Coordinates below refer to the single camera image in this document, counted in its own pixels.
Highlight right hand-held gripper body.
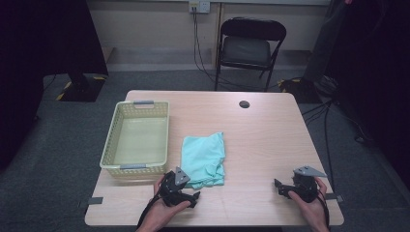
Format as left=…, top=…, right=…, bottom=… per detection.
left=287, top=165, right=328, bottom=204

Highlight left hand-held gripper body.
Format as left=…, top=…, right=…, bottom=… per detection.
left=159, top=166, right=191, bottom=208

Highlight teal t-shirt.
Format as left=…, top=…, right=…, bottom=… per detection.
left=180, top=130, right=226, bottom=190

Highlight pale green plastic basket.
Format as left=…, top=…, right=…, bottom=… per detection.
left=99, top=100, right=170, bottom=179

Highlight person's left hand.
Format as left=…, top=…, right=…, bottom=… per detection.
left=137, top=175, right=193, bottom=232

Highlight person's right hand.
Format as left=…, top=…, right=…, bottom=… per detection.
left=287, top=177, right=328, bottom=227

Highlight black stand base yellow tape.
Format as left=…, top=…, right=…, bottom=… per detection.
left=278, top=76, right=323, bottom=104
left=56, top=72, right=107, bottom=103

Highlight black folding chair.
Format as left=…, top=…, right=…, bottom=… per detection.
left=214, top=17, right=288, bottom=93

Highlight black curtain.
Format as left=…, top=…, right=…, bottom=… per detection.
left=0, top=0, right=109, bottom=172
left=325, top=0, right=410, bottom=194

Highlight grey hanging cover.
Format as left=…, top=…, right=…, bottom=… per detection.
left=303, top=0, right=349, bottom=83

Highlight grey table bracket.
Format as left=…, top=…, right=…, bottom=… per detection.
left=76, top=196, right=104, bottom=209
left=323, top=192, right=345, bottom=203

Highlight left hand-held gripper cable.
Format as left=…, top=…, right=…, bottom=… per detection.
left=136, top=192, right=162, bottom=228

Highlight black floor cables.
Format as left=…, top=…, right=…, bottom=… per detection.
left=299, top=98, right=375, bottom=191

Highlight white wall socket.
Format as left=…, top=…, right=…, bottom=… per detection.
left=189, top=0, right=211, bottom=15

